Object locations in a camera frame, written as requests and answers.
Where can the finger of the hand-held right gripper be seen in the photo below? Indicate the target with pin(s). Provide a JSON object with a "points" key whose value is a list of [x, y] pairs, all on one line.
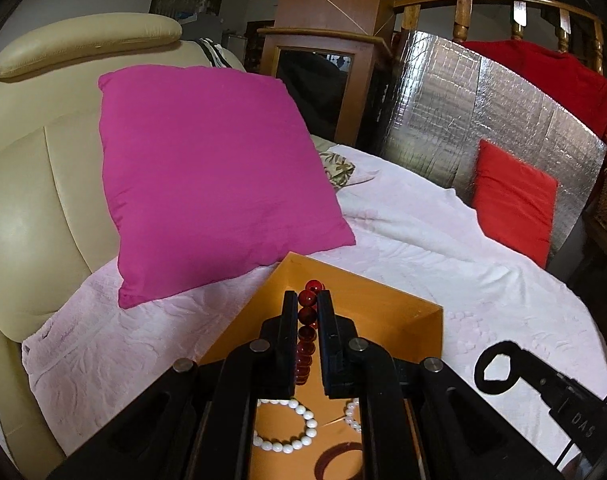
{"points": [[563, 395]]}

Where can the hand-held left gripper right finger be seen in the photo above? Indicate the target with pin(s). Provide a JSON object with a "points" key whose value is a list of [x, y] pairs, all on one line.
{"points": [[325, 312]]}

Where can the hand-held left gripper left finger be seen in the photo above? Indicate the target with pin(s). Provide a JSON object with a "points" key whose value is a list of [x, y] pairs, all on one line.
{"points": [[289, 312]]}

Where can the orange box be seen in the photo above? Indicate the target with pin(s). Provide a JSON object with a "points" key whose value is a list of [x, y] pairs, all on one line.
{"points": [[373, 300]]}

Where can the white textured blanket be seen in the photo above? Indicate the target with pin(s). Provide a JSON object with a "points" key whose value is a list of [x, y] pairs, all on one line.
{"points": [[433, 260]]}

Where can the floral cushion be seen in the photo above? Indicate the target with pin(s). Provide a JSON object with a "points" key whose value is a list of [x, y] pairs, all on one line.
{"points": [[339, 170]]}

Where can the magenta pillow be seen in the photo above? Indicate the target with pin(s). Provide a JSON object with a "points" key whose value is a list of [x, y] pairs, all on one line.
{"points": [[208, 175]]}

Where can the red cushion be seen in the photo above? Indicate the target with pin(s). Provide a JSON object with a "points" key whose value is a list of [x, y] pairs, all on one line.
{"points": [[516, 200]]}

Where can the silver insulation panel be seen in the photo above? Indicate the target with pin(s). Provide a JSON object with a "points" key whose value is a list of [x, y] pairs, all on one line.
{"points": [[433, 110]]}

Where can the striped cloth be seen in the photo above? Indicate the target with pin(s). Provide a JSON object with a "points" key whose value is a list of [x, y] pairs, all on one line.
{"points": [[218, 55]]}

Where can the beige leather armchair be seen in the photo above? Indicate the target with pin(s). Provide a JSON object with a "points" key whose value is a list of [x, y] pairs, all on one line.
{"points": [[33, 185]]}

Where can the red cloth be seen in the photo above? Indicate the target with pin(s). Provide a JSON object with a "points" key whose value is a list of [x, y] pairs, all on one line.
{"points": [[543, 75]]}

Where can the wooden railing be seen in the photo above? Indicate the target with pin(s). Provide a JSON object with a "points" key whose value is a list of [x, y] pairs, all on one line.
{"points": [[463, 2]]}

